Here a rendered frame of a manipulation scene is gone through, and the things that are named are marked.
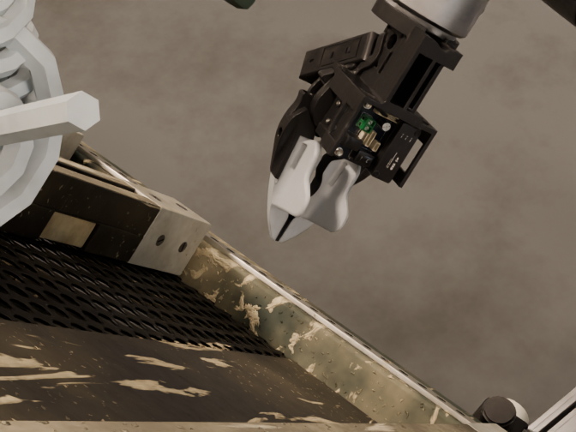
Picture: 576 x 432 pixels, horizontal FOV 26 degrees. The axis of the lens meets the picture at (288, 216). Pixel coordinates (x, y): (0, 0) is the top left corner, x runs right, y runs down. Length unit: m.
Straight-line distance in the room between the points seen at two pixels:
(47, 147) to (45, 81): 0.02
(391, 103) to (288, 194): 0.12
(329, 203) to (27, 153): 0.70
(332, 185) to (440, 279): 1.54
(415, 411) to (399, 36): 0.52
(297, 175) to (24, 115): 0.72
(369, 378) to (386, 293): 1.15
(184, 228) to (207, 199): 1.25
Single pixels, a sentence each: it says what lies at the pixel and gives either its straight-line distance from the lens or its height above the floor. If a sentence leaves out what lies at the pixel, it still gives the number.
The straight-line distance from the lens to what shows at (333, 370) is 1.37.
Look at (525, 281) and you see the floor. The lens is 2.56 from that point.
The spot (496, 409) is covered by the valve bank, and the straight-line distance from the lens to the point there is 1.48.
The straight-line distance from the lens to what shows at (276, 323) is 1.40.
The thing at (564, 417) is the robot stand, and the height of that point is 0.21.
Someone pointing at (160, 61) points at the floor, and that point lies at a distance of 2.92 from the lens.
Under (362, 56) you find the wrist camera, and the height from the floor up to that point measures 1.38.
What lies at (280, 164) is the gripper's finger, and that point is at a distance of 0.99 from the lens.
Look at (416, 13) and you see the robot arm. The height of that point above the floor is 1.44.
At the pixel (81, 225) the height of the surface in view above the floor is 1.10.
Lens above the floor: 2.08
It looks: 53 degrees down
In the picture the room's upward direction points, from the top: straight up
